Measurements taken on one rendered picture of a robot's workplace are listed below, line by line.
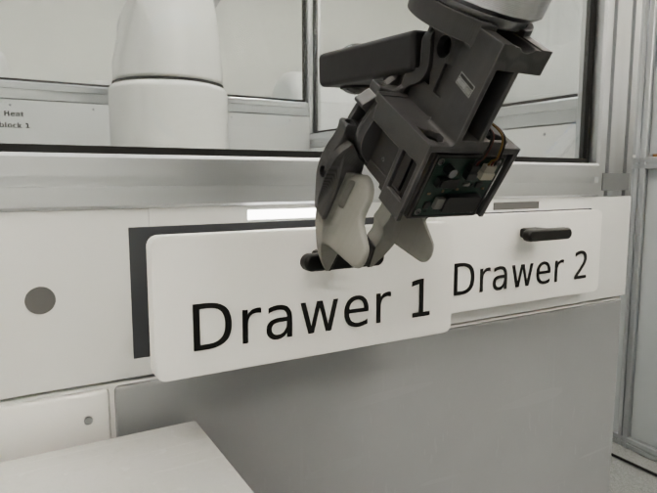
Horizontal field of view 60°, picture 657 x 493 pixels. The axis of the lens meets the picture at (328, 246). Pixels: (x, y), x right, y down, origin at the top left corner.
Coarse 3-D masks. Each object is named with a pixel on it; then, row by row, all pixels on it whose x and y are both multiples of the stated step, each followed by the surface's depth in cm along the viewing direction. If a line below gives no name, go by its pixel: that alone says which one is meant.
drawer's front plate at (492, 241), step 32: (480, 224) 65; (512, 224) 68; (544, 224) 71; (576, 224) 74; (480, 256) 66; (512, 256) 68; (544, 256) 71; (576, 256) 74; (512, 288) 69; (544, 288) 72; (576, 288) 75
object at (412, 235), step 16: (384, 208) 44; (384, 224) 43; (400, 224) 43; (416, 224) 42; (368, 240) 45; (384, 240) 45; (400, 240) 44; (416, 240) 42; (432, 240) 41; (416, 256) 42
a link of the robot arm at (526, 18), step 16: (448, 0) 30; (464, 0) 29; (480, 0) 28; (496, 0) 28; (512, 0) 28; (528, 0) 29; (544, 0) 29; (480, 16) 29; (496, 16) 29; (512, 16) 29; (528, 16) 29
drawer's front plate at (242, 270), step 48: (192, 240) 43; (240, 240) 45; (288, 240) 47; (192, 288) 43; (240, 288) 45; (288, 288) 47; (336, 288) 50; (384, 288) 52; (432, 288) 55; (192, 336) 43; (240, 336) 45; (288, 336) 48; (336, 336) 50; (384, 336) 53
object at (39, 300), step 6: (36, 288) 44; (42, 288) 45; (30, 294) 44; (36, 294) 44; (42, 294) 45; (48, 294) 45; (54, 294) 45; (24, 300) 44; (30, 300) 44; (36, 300) 45; (42, 300) 45; (48, 300) 45; (54, 300) 45; (30, 306) 44; (36, 306) 45; (42, 306) 45; (48, 306) 45; (36, 312) 45; (42, 312) 45
